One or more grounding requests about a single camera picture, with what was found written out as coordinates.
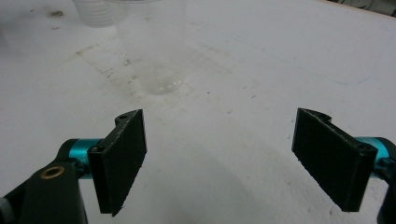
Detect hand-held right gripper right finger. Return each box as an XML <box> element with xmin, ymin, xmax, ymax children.
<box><xmin>291</xmin><ymin>107</ymin><xmax>390</xmax><ymax>213</ymax></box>

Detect single clear plastic cup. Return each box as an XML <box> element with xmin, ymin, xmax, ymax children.
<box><xmin>114</xmin><ymin>0</ymin><xmax>189</xmax><ymax>96</ymax></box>

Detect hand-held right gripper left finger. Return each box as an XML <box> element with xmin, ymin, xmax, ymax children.
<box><xmin>67</xmin><ymin>108</ymin><xmax>149</xmax><ymax>217</ymax></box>

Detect white foam mat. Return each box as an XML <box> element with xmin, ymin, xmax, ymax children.
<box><xmin>0</xmin><ymin>0</ymin><xmax>396</xmax><ymax>224</ymax></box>

